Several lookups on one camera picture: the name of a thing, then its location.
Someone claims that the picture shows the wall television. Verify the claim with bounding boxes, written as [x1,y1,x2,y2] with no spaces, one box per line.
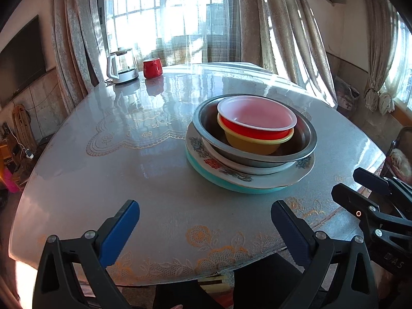
[0,16,46,108]

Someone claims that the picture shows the beige window curtains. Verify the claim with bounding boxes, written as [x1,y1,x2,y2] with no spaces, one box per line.
[49,0,412,117]

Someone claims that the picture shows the small white rose plate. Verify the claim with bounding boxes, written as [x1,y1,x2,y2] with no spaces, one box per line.
[201,138,295,175]

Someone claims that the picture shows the yellow plastic bowl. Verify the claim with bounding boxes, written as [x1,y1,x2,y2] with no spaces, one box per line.
[217,114,294,156]

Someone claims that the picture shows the lace floral table mat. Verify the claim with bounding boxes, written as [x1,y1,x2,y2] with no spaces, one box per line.
[86,103,347,285]

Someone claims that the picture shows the large floral oval plate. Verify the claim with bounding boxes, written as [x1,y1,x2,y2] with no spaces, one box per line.
[186,124,316,189]

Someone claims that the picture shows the teal round plate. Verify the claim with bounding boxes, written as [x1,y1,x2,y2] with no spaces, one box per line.
[185,149,286,195]

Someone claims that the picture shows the wooden folding chair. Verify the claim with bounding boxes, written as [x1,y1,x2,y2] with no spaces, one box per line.
[12,104,37,152]

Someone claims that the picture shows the red plastic bowl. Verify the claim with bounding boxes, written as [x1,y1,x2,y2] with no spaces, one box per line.
[217,95,297,140]

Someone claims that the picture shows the stainless steel bowl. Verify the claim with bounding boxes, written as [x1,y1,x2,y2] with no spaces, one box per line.
[192,94,318,168]

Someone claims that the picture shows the glass electric kettle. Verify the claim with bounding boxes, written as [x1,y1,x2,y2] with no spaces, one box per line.
[107,47,139,84]

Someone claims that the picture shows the red ceramic mug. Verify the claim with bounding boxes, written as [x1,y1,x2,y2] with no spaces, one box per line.
[142,58,163,79]

